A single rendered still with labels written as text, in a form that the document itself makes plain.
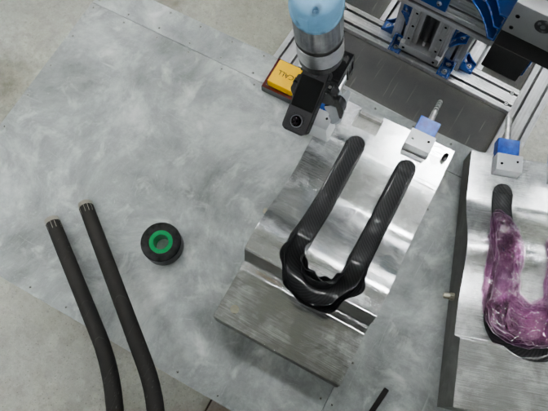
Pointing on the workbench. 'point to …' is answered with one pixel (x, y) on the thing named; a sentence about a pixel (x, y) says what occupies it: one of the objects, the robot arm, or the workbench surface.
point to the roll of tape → (148, 240)
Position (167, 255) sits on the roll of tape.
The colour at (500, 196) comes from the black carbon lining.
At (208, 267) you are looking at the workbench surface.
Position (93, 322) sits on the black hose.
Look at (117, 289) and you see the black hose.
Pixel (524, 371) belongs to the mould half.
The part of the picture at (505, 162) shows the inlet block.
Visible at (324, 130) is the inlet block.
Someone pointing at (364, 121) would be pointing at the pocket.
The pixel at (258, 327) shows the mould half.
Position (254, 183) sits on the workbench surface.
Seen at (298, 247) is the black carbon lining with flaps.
